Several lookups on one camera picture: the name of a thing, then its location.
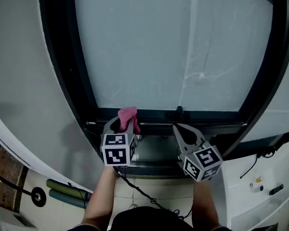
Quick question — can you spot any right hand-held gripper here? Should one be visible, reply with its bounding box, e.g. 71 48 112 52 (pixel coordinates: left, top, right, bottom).
172 123 223 183

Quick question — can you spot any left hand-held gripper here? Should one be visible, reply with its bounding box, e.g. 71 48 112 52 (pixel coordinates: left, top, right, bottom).
100 115 137 167

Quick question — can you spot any pink cleaning cloth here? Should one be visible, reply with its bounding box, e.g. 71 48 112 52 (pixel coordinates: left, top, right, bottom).
117 106 142 135

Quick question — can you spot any dark metal window frame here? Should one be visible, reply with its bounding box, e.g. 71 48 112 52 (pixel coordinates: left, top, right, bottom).
84 120 247 179

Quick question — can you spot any person's right forearm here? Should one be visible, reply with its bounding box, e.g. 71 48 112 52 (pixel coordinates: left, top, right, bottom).
191 178 220 231

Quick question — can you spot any person's left forearm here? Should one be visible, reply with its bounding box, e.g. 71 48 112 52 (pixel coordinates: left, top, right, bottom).
82 165 117 229

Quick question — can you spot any black window latch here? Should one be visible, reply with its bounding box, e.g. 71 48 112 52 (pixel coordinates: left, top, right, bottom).
165 105 185 120

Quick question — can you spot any olive rolled mat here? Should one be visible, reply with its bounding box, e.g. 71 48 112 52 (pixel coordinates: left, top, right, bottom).
46 179 93 201

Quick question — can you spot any large frosted glass pane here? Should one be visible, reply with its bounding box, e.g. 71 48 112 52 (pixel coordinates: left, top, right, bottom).
73 0 274 112

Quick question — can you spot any teal rolled mat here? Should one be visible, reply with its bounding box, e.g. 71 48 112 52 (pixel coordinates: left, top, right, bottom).
48 189 90 209

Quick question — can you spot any person's dark shirt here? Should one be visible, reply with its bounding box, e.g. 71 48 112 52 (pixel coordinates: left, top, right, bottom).
67 205 230 231

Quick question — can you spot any narrow frosted glass pane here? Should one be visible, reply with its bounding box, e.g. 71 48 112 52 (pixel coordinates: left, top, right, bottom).
240 0 289 143

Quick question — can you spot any black round stand base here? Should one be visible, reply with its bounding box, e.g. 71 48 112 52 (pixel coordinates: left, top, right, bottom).
0 176 47 207

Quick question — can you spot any white storage box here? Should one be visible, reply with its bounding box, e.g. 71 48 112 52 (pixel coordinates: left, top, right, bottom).
0 202 37 231

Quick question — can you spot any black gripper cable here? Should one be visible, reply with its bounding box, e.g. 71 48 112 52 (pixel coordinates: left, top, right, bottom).
112 165 194 220

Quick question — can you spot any black cable bundle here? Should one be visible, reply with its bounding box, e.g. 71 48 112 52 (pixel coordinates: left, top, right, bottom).
239 131 289 180

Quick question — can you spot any black window frame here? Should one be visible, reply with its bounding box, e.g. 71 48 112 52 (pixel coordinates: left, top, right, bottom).
38 0 289 160

